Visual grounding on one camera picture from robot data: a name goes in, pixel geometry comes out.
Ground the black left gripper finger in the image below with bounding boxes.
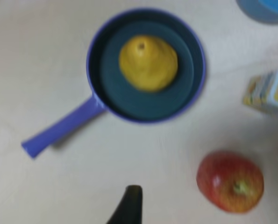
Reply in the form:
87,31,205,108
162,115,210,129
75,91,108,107
107,185,143,224

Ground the yellow pear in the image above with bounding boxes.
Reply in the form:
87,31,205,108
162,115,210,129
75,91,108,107
119,35,178,92

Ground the red apple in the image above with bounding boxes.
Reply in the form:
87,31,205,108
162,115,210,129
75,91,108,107
196,151,264,213

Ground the purple toy frying pan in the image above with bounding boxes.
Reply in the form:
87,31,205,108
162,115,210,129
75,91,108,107
22,8,206,158

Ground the beige tablecloth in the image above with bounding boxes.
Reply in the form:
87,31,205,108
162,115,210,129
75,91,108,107
0,0,278,224

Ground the small white carton box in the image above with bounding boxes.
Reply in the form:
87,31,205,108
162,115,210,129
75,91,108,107
243,70,278,115

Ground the blue plastic bowl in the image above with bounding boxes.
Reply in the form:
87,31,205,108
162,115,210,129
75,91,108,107
236,0,278,24

